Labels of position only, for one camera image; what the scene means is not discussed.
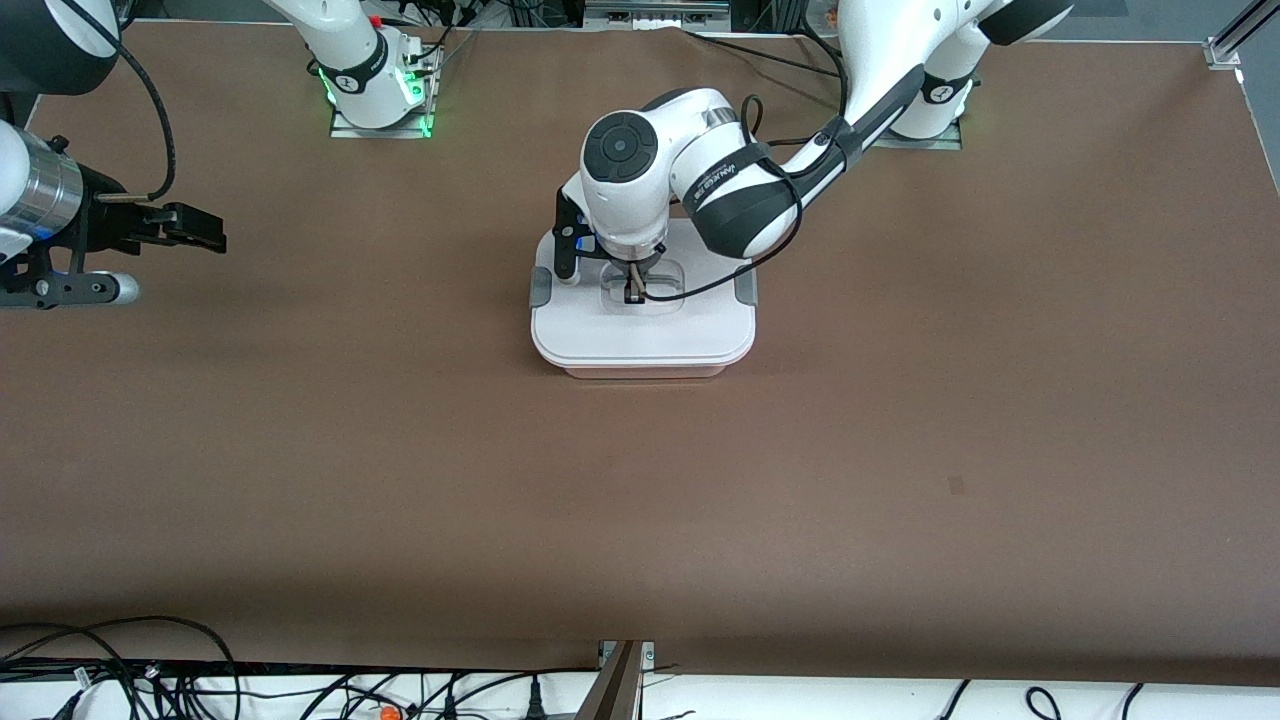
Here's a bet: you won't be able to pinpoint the white box lid grey latches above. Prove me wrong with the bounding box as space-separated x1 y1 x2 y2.
528 218 758 366

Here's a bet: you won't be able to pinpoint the pink plastic box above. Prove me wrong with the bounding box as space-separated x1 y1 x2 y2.
545 358 726 381

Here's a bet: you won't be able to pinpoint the brown table mat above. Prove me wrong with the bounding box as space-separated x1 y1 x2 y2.
0 20 1280 686

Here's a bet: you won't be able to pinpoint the aluminium corner profile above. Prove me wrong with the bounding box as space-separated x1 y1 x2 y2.
1203 0 1280 71

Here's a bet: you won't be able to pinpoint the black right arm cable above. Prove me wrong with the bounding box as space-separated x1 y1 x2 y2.
85 0 177 204

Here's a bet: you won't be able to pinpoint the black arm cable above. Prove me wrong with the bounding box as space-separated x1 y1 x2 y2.
640 0 861 301
85 0 177 204

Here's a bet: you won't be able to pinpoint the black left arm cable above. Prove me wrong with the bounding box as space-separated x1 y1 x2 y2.
640 0 861 301

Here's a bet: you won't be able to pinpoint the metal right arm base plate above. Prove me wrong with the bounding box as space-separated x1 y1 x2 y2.
330 45 434 139

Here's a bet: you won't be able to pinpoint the black cable across mat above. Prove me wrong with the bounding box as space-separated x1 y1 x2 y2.
683 28 846 83

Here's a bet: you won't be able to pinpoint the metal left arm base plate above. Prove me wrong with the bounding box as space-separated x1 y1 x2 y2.
870 118 964 151

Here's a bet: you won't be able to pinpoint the black base cables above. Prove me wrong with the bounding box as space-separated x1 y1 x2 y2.
395 0 483 63

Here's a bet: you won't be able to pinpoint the black looped cable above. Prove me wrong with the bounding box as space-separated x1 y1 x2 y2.
0 615 243 720

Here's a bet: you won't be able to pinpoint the aluminium profile post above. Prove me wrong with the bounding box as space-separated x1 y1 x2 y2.
575 640 656 720

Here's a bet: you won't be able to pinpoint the black edge rail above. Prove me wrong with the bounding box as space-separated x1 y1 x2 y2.
0 658 601 683

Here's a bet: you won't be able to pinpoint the black cable bundle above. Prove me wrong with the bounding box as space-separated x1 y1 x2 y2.
300 670 601 720

